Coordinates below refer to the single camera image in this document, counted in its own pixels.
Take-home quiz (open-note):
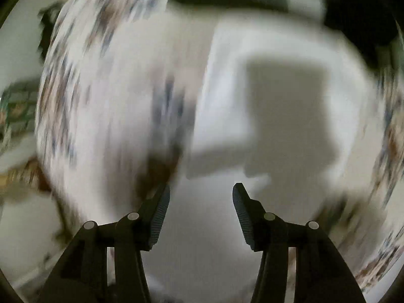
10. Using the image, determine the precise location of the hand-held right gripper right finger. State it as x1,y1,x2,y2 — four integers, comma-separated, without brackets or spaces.
232,182,367,303

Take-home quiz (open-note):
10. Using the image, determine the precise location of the floral printed blanket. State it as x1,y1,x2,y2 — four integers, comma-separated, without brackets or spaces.
33,0,404,294

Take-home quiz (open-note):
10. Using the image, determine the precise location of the white cloth garment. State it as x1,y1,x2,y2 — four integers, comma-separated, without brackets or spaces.
139,19,379,303

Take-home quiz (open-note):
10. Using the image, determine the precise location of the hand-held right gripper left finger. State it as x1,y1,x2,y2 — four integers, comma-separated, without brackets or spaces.
37,183,171,303

